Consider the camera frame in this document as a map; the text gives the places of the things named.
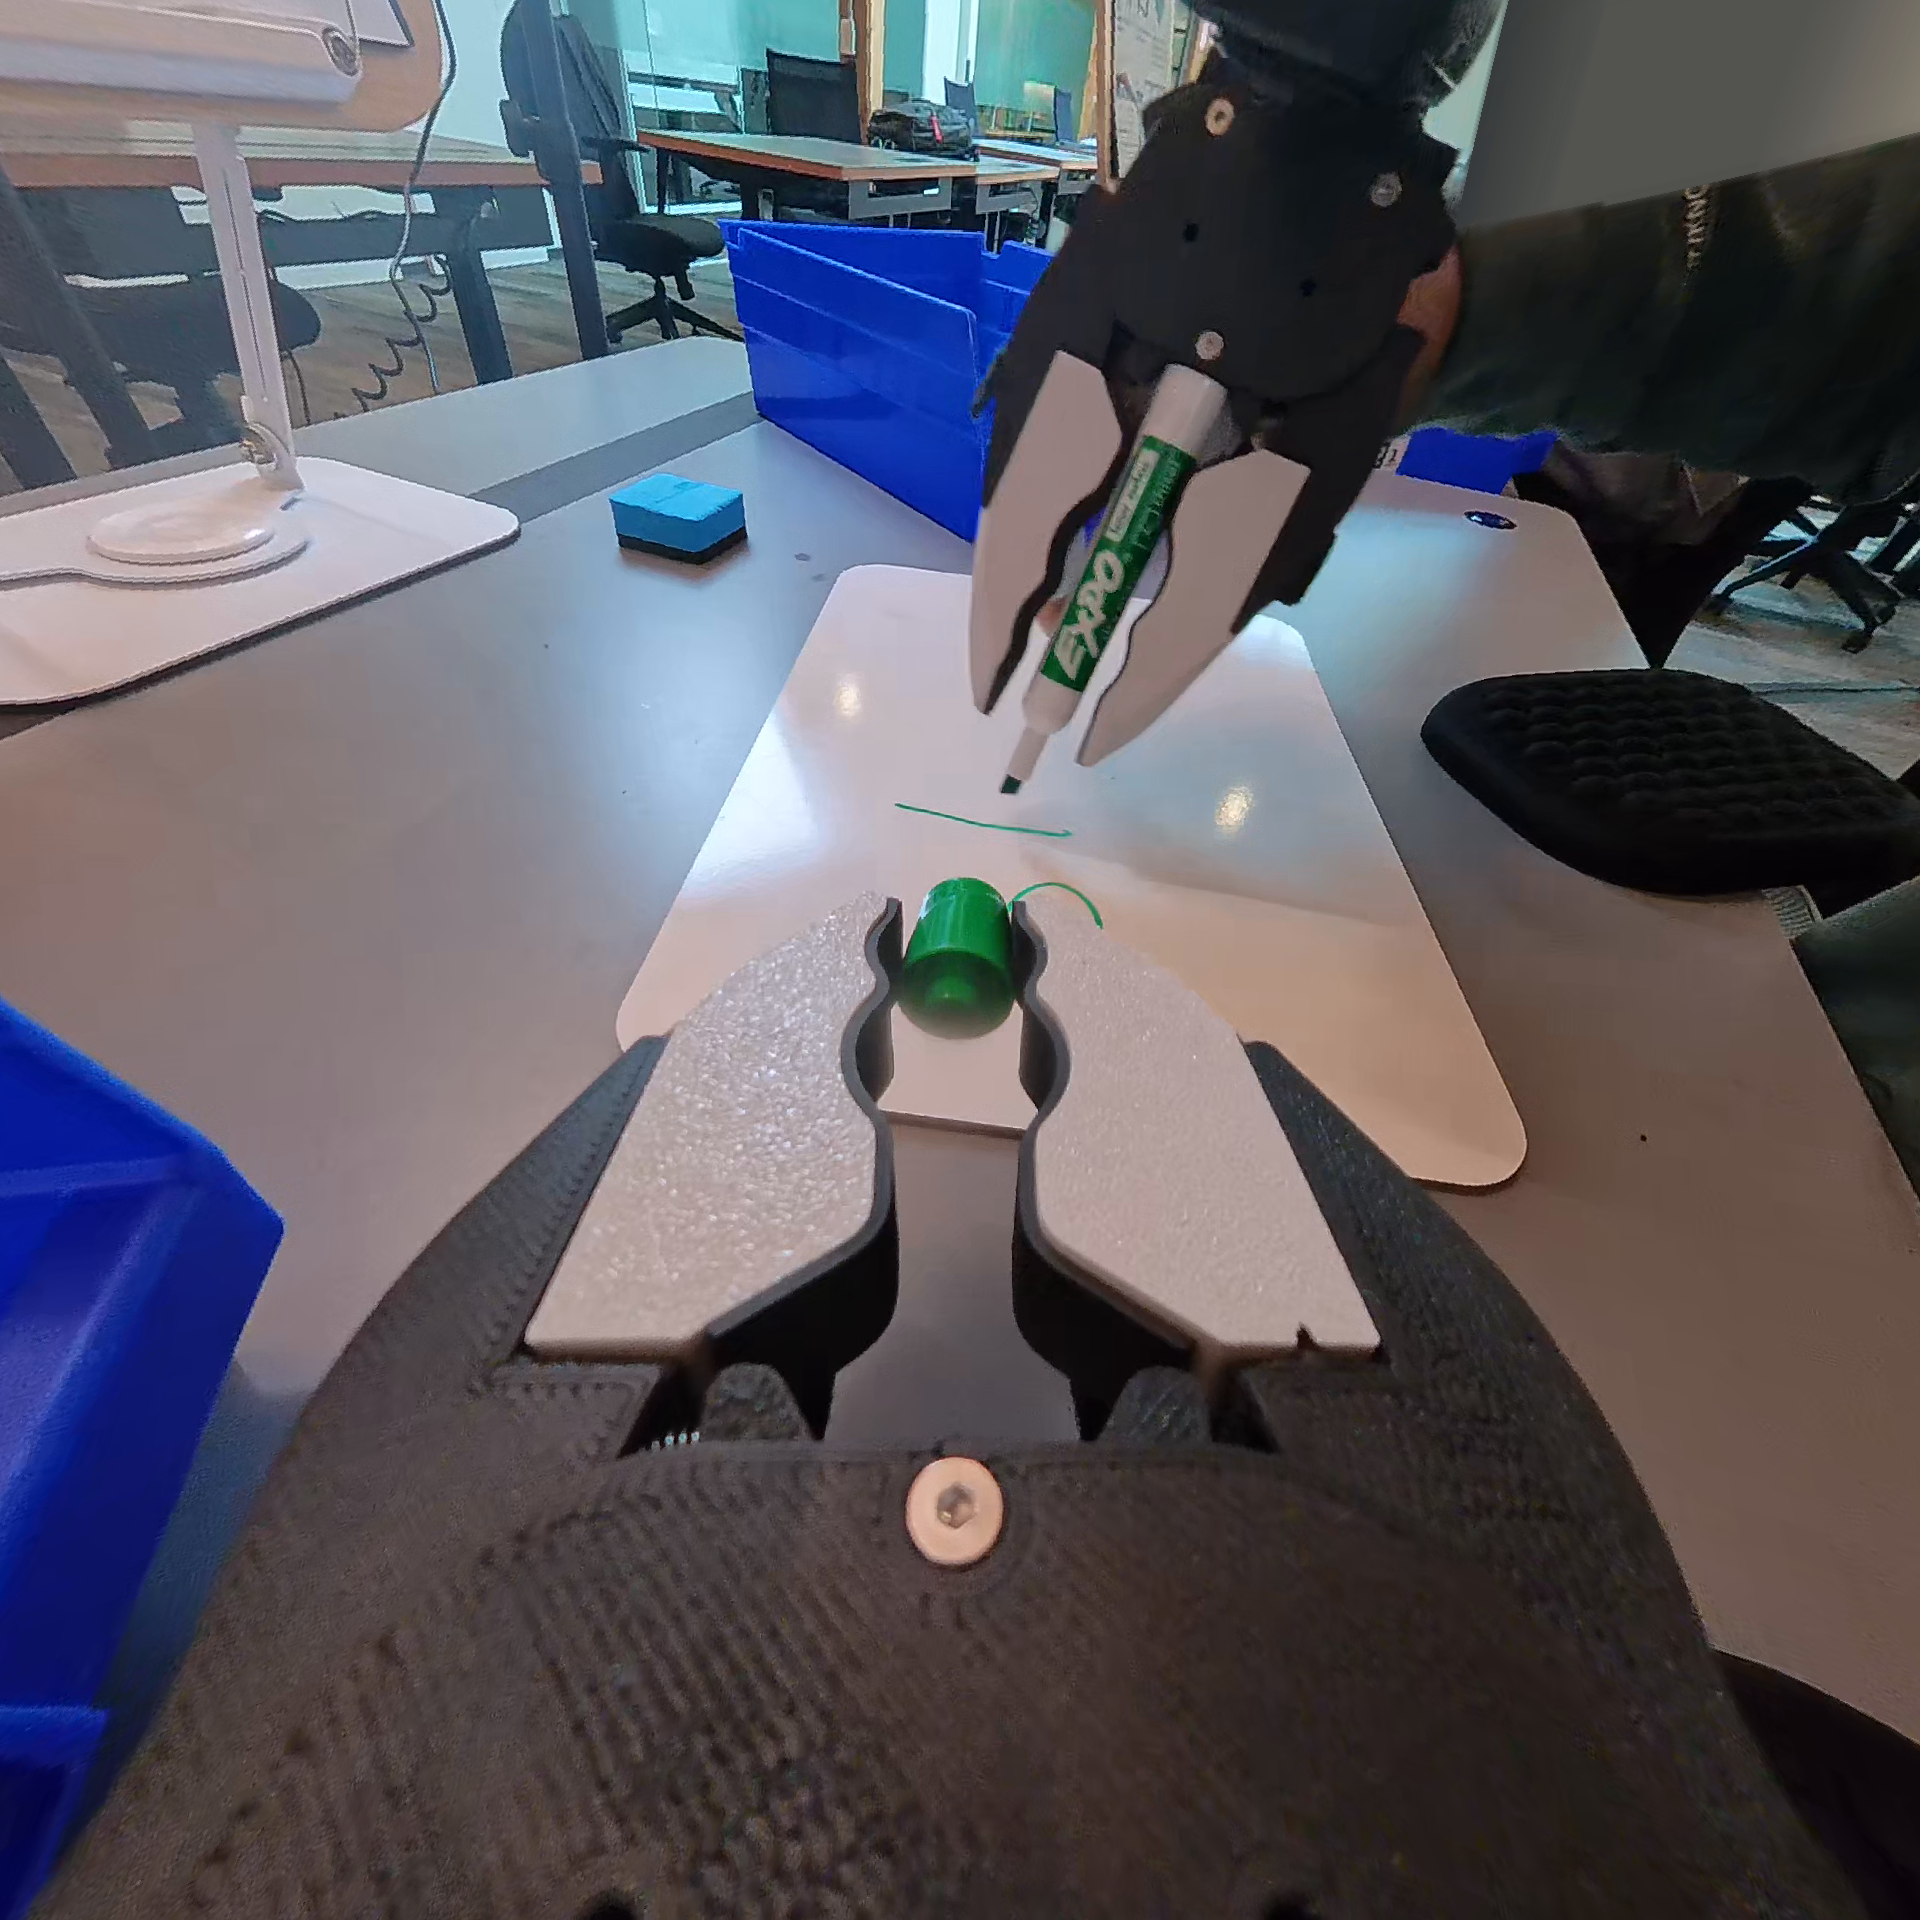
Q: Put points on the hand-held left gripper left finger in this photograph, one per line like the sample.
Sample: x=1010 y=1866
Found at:
x=720 y=1172

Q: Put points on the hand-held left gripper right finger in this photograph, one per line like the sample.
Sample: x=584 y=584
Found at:
x=1185 y=1172

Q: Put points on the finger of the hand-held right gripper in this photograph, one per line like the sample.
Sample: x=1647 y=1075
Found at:
x=1215 y=570
x=1028 y=495

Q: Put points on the green dry erase marker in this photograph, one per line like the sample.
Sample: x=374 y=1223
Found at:
x=1133 y=503

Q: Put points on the small white whiteboard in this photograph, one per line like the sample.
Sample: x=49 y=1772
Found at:
x=1277 y=932

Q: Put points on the green marker cap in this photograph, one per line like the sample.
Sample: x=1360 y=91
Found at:
x=961 y=962

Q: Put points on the person's right forearm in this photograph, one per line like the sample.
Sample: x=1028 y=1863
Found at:
x=1650 y=331

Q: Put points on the blue whiteboard eraser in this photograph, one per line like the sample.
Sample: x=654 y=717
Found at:
x=676 y=511

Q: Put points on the person's right hand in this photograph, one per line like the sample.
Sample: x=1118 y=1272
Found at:
x=1436 y=307

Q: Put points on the white mat with blue sticker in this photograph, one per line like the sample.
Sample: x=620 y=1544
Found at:
x=1501 y=599

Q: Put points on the tagged blue plastic bin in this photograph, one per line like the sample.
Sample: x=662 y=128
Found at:
x=1478 y=456

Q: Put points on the black backpack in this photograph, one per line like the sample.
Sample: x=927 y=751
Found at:
x=921 y=128

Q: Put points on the long grey desk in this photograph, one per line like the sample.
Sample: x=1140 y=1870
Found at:
x=809 y=155

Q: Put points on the dark jacket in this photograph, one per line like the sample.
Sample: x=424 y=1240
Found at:
x=1650 y=541

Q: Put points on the black office chair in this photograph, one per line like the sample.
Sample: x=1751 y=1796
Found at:
x=182 y=317
x=646 y=242

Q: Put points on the black mesh armrest pad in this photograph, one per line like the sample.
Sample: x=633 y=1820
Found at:
x=1650 y=781

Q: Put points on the black office chair base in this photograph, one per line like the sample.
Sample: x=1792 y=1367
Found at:
x=1823 y=580

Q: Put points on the wooden desk black legs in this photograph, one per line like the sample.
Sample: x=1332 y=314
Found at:
x=375 y=159

